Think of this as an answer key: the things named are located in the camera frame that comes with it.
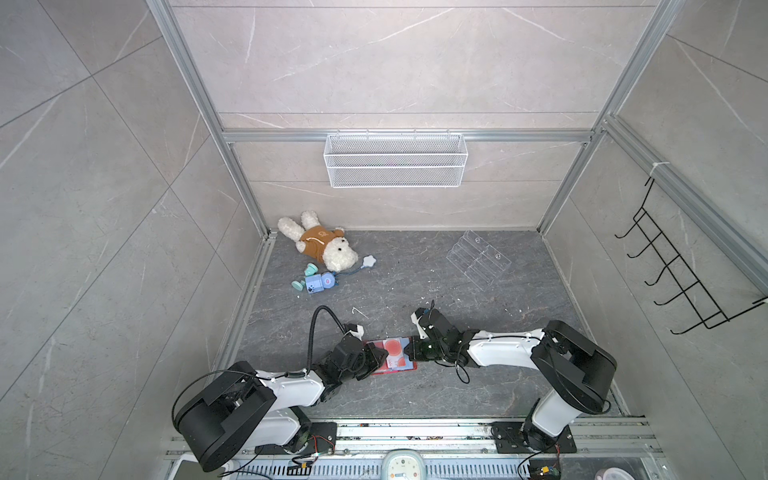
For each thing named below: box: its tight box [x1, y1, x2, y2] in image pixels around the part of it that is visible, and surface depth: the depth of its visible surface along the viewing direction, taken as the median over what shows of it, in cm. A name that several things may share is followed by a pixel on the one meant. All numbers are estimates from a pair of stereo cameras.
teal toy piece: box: [291, 263, 319, 292], surface depth 106 cm
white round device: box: [381, 448, 427, 480], surface depth 69 cm
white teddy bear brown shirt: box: [277, 211, 359, 272], surface depth 106 cm
